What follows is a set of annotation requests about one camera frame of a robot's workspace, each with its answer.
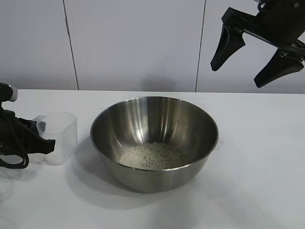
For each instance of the clear plastic measuring cup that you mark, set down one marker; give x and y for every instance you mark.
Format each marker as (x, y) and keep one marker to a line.
(66, 133)

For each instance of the white uncooked rice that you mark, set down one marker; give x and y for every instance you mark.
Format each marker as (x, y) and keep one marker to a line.
(155, 155)

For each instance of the stainless steel mixing bowl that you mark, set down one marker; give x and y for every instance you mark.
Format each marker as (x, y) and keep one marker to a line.
(147, 179)

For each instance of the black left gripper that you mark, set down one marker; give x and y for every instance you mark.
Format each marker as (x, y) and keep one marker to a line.
(16, 138)

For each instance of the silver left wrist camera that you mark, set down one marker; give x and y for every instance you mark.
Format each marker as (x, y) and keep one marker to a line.
(9, 93)

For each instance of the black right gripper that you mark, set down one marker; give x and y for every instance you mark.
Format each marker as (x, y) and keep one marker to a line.
(278, 26)

